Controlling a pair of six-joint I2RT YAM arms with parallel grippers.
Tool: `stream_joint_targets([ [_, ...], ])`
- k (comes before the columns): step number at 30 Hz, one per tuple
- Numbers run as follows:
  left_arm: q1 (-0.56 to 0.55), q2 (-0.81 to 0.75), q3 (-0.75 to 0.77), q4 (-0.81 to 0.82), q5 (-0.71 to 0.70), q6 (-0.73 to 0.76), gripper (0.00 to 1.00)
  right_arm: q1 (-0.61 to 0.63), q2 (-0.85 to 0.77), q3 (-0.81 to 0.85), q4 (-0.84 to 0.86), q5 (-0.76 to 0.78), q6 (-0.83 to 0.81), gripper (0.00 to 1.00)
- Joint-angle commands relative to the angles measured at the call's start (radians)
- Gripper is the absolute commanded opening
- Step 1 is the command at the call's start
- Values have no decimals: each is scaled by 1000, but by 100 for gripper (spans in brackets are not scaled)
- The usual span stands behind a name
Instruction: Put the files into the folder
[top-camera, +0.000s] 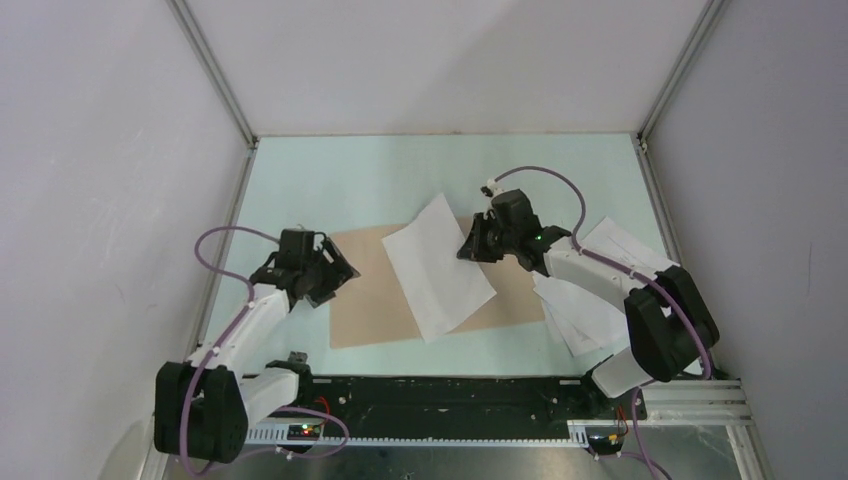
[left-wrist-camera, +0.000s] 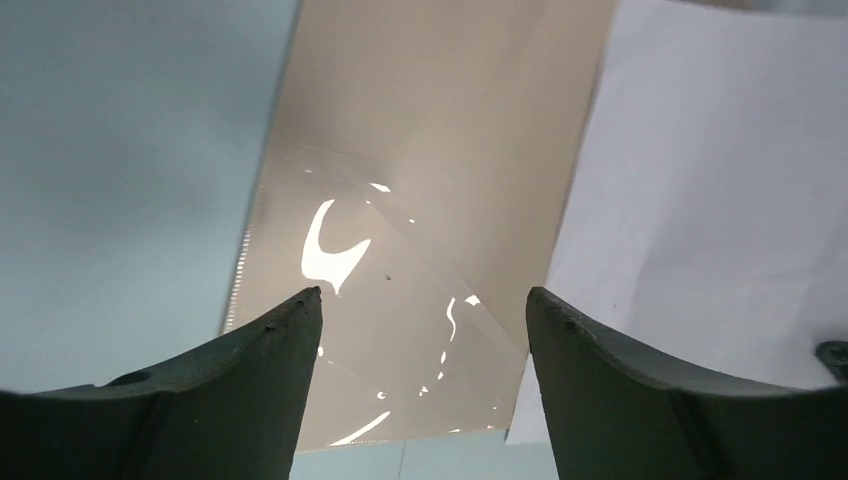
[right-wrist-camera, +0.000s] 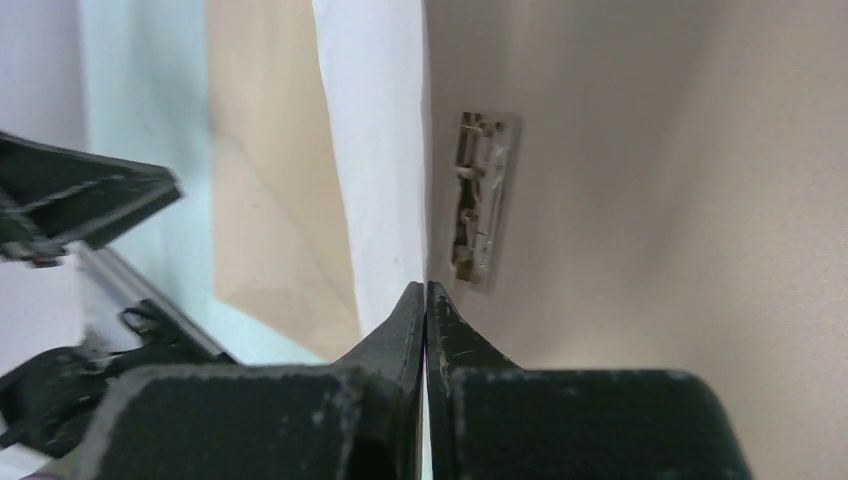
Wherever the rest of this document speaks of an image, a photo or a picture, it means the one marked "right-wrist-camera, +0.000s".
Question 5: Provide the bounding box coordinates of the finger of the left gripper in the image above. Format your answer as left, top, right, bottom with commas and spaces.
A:
1, 132, 181, 267

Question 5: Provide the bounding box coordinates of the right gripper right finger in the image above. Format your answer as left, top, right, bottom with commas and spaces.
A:
426, 282, 752, 479

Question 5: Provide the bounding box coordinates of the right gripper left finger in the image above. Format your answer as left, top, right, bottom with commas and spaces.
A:
76, 282, 425, 479

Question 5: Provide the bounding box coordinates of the metal folder clip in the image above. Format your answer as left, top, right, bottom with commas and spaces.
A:
446, 111, 521, 292

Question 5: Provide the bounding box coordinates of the brown cardboard folder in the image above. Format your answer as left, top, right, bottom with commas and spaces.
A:
206, 1, 847, 479

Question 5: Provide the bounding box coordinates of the white paper sheet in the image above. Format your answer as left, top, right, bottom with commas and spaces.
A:
313, 1, 428, 334

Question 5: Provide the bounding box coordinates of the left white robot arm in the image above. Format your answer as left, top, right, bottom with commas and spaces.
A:
1, 133, 232, 458

